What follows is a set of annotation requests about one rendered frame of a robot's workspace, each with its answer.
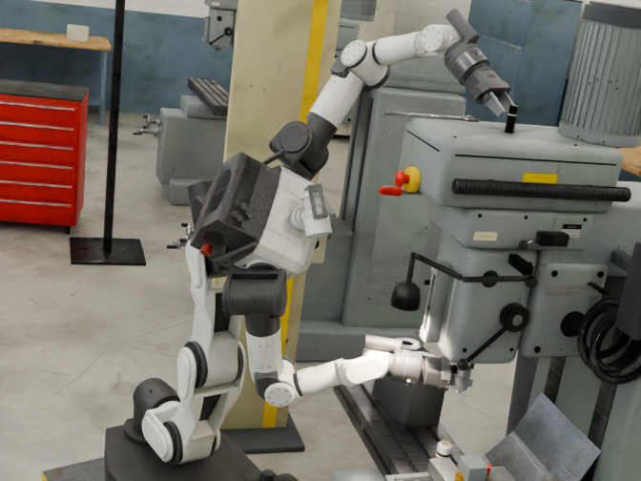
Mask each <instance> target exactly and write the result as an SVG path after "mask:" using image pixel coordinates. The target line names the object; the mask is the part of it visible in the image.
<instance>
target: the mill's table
mask: <svg viewBox="0 0 641 481"><path fill-rule="evenodd" d="M374 383H375V380H373V381H370V382H366V383H363V384H360V385H356V386H353V387H350V386H345V385H343V384H341V385H338V386H335V387H334V389H333V391H334V392H335V394H336V396H337V398H338V399H339V401H340V403H341V405H342V407H343V409H344V410H345V412H346V414H347V416H348V417H349V419H350V421H351V423H352V424H353V426H354V428H355V429H356V431H357V433H358V434H359V436H360V437H361V439H362V441H363V443H364V445H365V446H366V448H367V450H368V452H369V453H370V455H371V457H372V459H373V460H374V462H375V464H376V466H377V467H378V469H379V471H380V472H381V474H382V476H383V478H384V477H385V476H386V475H393V474H406V473H417V472H427V466H428V461H429V459H431V458H435V456H436V450H437V447H438V443H439V442H441V441H443V440H444V439H445V437H446V436H447V437H448V441H449V443H450V444H451V445H452V451H451V455H450V459H451V460H452V462H453V463H454V464H455V465H456V467H457V466H458V461H459V456H461V455H464V453H463V452H462V451H461V449H460V448H459V447H458V445H457V444H456V443H455V441H454V440H453V439H452V437H451V436H450V435H449V433H448V432H447V431H446V429H445V428H444V426H443V425H442V424H441V422H440V421H439V424H438V425H431V426H423V427H415V428H407V429H406V428H404V427H403V426H402V424H401V423H400V422H399V421H398V420H397V419H396V418H395V417H394V416H393V414H392V413H391V412H390V411H389V410H388V409H387V408H386V407H385V406H384V405H383V403H382V402H381V401H380V400H379V399H378V398H377V397H376V396H375V394H374V393H373V388H374Z"/></svg>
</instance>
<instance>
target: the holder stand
mask: <svg viewBox="0 0 641 481"><path fill-rule="evenodd" d="M395 339H396V340H402V346H401V349H405V350H411V351H417V352H422V358H426V356H431V357H435V356H434V355H432V354H431V353H430V352H429V351H428V350H427V349H425V348H424V347H423V346H422V345H421V343H420V342H418V341H417V340H415V339H414V338H407V337H399V338H395ZM373 393H374V394H375V396H376V397H377V398H378V399H379V400H380V401H381V402H382V403H383V405H384V406H385V407H386V408H387V409H388V410H389V411H390V412H391V413H392V414H393V416H394V417H395V418H396V419H397V420H398V421H399V422H400V423H401V424H402V426H403V427H404V428H406V429H407V428H415V427H423V426H431V425H438V424H439V421H440V416H441V411H442V406H443V401H444V396H445V391H444V390H438V388H437V387H430V386H425V385H424V383H422V382H421V380H420V381H418V384H417V385H416V386H412V385H406V384H402V383H396V382H392V381H391V380H390V377H389V376H386V375H385V377H384V378H382V379H376V380H375V383H374V388H373Z"/></svg>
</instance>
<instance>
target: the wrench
mask: <svg viewBox="0 0 641 481"><path fill-rule="evenodd" d="M384 113H385V114H386V115H399V116H414V117H427V118H440V119H454V120H463V121H468V122H479V121H480V119H478V118H474V116H469V115H432V114H418V113H405V112H391V111H384Z"/></svg>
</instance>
